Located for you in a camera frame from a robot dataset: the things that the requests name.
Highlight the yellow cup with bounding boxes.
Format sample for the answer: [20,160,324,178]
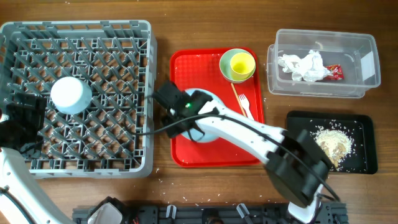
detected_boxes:
[229,52,256,81]

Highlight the white plastic fork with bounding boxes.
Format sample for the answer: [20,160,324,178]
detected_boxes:
[238,94,254,120]

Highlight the black tray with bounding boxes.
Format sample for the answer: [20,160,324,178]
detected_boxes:
[285,110,379,175]

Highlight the small light blue bowl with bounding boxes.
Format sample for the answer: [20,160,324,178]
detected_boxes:
[50,77,93,114]

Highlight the black cable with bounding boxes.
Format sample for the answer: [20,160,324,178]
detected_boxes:
[130,113,341,203]

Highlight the red snack wrapper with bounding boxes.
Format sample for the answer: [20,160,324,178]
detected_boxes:
[324,64,344,80]

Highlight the clear plastic bin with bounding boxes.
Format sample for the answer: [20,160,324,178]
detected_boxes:
[266,29,381,98]

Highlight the white napkin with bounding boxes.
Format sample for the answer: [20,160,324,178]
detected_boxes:
[278,54,302,81]

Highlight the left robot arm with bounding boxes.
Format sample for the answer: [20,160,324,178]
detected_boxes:
[1,93,73,223]

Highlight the light blue plate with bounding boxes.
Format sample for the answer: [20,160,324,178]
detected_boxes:
[181,88,224,143]

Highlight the green bowl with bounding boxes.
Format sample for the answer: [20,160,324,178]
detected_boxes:
[219,49,256,83]

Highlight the red plastic tray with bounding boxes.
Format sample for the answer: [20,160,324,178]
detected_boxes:
[170,48,265,168]

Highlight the wooden chopstick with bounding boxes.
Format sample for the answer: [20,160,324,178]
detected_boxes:
[230,83,247,117]

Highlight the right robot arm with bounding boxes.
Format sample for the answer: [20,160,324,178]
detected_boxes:
[152,81,333,223]

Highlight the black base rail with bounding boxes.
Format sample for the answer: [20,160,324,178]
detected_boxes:
[72,197,349,224]

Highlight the grey dishwasher rack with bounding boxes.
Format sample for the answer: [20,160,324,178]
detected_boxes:
[1,20,157,179]

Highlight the food scraps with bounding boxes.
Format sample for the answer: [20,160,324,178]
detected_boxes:
[310,119,356,171]

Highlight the white tissue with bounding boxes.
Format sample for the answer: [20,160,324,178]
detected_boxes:
[292,50,331,82]

